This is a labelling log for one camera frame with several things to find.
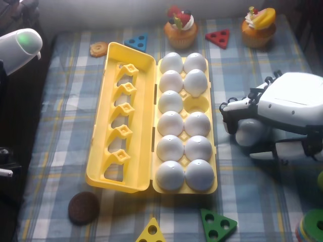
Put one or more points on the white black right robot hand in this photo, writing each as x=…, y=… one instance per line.
x=290, y=106

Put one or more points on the toy strawberry cupcake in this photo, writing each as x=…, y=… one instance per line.
x=180, y=35

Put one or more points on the blue triangle block with holes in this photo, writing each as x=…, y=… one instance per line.
x=132, y=42

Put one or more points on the round chocolate toy cookie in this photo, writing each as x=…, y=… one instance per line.
x=83, y=208

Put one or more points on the yellow egg carton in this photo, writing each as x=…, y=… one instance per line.
x=101, y=126

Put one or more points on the red triangle block with holes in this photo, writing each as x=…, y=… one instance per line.
x=219, y=37

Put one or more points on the yellow triangle block with holes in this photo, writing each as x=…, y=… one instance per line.
x=151, y=238

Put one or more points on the white toy egg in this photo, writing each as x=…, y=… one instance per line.
x=195, y=82
x=170, y=148
x=197, y=124
x=249, y=133
x=200, y=174
x=170, y=175
x=194, y=63
x=171, y=61
x=198, y=148
x=171, y=80
x=170, y=102
x=170, y=123

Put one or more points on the lime green round disc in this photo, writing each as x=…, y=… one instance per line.
x=320, y=180

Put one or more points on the blue plaid table cloth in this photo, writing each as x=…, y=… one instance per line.
x=252, y=201

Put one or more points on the green triangle block with holes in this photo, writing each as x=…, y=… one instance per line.
x=217, y=226

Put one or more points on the toy mango cupcake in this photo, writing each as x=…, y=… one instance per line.
x=257, y=32

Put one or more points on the tan toy biscuit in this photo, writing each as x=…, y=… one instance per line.
x=97, y=51

